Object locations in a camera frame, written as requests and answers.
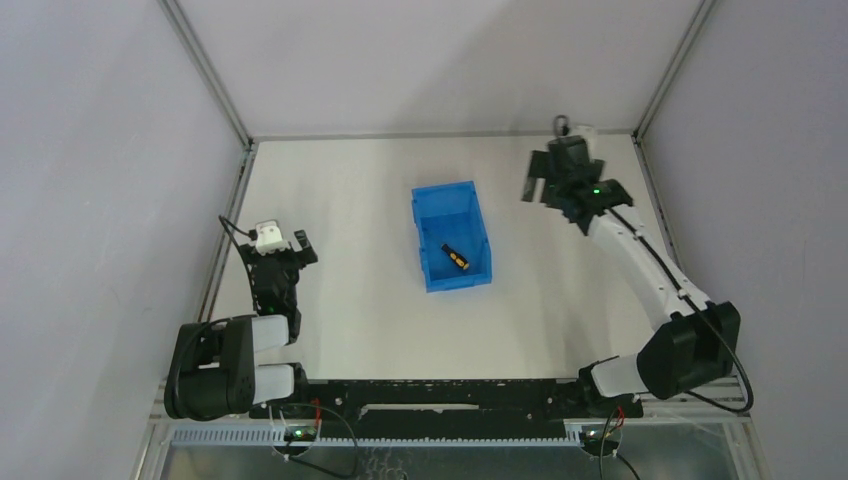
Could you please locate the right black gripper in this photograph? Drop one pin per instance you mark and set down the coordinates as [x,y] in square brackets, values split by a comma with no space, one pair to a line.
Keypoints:
[553,183]

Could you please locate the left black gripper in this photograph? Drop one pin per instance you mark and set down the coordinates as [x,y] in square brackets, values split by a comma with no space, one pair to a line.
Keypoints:
[279,258]

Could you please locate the black yellow screwdriver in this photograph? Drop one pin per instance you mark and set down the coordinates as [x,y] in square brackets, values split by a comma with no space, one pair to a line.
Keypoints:
[457,258]

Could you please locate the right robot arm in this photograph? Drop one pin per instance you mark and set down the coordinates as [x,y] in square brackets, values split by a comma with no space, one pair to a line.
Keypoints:
[694,338]

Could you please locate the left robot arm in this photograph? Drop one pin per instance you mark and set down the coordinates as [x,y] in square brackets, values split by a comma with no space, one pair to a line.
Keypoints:
[215,371]

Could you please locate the blue plastic bin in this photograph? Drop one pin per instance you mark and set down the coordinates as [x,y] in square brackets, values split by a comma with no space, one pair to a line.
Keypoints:
[451,214]

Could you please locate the left control board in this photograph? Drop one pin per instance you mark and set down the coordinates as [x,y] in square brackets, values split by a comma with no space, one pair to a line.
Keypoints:
[300,434]

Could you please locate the control board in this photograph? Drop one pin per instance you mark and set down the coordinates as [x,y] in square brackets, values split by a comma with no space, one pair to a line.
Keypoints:
[598,444]
[300,434]

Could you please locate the right control board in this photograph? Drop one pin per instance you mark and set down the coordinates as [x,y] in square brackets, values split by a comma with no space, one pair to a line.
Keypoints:
[598,444]

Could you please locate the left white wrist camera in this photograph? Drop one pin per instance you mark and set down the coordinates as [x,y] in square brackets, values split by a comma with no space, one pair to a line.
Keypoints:
[270,238]

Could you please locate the left aluminium frame rail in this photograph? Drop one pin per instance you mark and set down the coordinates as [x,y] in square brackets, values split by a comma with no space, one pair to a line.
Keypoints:
[231,209]

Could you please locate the aluminium frame rail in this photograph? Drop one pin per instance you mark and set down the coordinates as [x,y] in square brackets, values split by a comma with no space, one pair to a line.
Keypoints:
[231,209]
[661,212]

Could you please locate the right aluminium frame rail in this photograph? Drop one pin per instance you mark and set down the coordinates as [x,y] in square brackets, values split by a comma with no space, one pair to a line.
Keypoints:
[661,212]

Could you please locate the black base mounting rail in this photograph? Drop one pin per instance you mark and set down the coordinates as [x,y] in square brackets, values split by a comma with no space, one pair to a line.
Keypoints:
[447,406]

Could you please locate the white slotted cable duct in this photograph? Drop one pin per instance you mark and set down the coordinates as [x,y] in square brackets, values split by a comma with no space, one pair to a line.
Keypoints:
[265,435]

